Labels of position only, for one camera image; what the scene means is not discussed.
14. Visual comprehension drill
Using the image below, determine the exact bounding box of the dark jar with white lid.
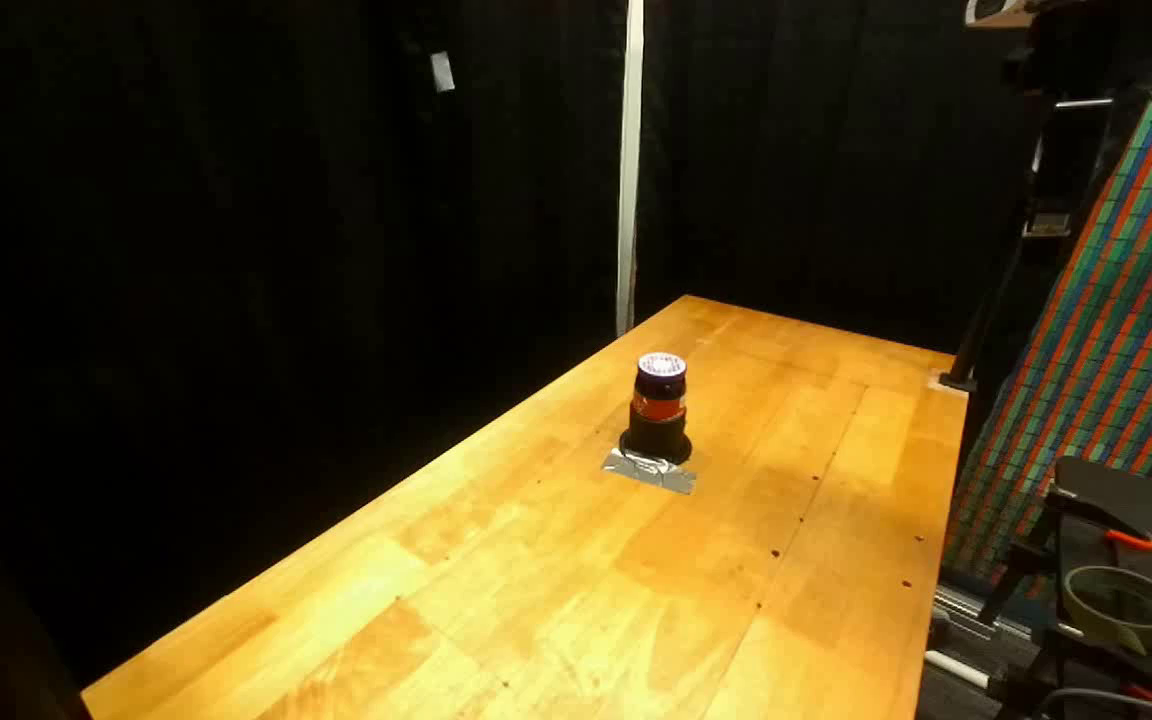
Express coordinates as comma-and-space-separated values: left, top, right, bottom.
619, 349, 695, 466

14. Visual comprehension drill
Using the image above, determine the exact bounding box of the white vertical pole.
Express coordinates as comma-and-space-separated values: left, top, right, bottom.
611, 0, 647, 339

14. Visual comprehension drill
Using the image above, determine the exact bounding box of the black curtain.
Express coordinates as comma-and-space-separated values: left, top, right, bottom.
0, 0, 1048, 720

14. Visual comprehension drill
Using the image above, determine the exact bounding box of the colourful striped cloth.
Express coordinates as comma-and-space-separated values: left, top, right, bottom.
945, 9, 1152, 586

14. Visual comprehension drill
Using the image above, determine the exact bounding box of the black equipment cart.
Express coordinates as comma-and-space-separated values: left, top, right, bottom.
988, 454, 1152, 720

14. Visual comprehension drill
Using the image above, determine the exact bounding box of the grey tape roll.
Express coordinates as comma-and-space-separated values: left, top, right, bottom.
1060, 559, 1152, 660

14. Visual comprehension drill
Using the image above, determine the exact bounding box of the grey aluminium rail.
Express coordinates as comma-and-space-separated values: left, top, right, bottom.
925, 579, 1048, 693

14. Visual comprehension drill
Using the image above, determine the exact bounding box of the orange handled clamp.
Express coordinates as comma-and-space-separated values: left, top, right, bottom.
1098, 523, 1152, 556

